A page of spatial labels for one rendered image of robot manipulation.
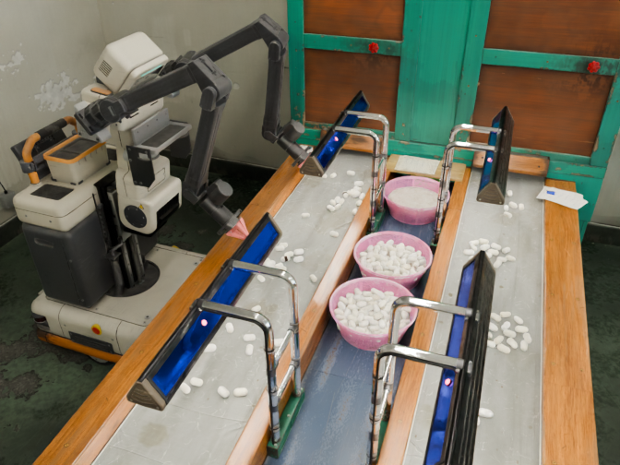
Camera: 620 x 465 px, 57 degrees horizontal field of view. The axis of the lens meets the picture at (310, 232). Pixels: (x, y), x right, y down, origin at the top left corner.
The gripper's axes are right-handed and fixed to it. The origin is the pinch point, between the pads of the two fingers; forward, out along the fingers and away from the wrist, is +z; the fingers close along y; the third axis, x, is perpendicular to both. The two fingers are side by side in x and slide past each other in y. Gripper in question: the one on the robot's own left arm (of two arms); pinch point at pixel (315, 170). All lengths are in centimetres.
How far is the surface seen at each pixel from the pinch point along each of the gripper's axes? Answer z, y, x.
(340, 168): 9.1, 20.5, 3.5
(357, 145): 7.8, 29.7, -5.5
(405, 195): 33.4, 6.9, -16.8
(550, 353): 73, -71, -55
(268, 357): 10, -118, -34
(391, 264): 37, -41, -20
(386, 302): 38, -61, -22
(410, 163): 28.9, 26.7, -18.5
